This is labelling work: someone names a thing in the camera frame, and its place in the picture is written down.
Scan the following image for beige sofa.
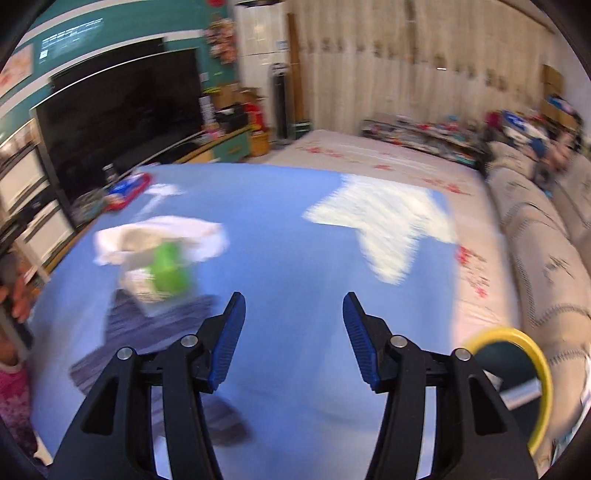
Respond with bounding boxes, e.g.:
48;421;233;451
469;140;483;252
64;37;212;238
486;153;590;471

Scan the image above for water bottle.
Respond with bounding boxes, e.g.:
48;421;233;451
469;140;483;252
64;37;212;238
102;164;118;188

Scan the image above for white cabinet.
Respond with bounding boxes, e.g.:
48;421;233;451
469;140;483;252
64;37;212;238
232;1;288;129

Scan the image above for black tower fan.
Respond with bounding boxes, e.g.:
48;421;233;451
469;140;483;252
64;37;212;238
270;63;293;143

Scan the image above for black television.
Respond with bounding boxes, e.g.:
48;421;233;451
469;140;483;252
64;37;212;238
32;48;202;203

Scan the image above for floral mattress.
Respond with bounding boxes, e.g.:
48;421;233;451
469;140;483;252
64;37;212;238
259;130;520;340

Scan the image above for blue tablecloth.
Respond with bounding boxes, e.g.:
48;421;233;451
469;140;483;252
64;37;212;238
29;163;463;480

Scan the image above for green tissue pack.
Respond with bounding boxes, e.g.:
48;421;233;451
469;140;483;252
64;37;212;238
93;215;229;315

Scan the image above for yellow rim trash bin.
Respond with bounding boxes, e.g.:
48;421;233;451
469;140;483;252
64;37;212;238
462;327;554;454

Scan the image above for beige curtains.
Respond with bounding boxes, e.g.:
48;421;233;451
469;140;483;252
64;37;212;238
287;1;556;134

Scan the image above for pile of plush toys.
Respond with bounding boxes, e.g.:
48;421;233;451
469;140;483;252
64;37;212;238
483;94;584;175

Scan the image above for low shelf with clutter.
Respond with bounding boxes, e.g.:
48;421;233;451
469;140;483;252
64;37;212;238
359;113;486;169

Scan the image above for red blue box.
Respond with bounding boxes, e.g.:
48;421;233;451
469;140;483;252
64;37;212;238
105;173;152;211

